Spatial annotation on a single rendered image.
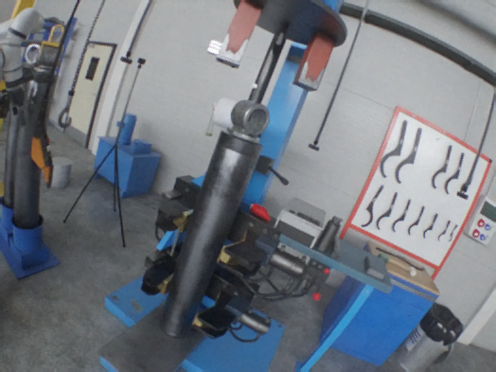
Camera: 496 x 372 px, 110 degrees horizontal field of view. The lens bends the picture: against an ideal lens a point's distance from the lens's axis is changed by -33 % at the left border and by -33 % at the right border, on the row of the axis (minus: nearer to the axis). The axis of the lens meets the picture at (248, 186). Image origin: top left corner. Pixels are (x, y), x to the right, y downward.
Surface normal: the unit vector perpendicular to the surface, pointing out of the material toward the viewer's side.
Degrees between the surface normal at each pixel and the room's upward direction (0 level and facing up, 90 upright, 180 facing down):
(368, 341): 90
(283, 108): 90
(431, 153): 90
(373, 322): 90
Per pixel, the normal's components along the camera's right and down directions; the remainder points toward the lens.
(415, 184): -0.35, 0.12
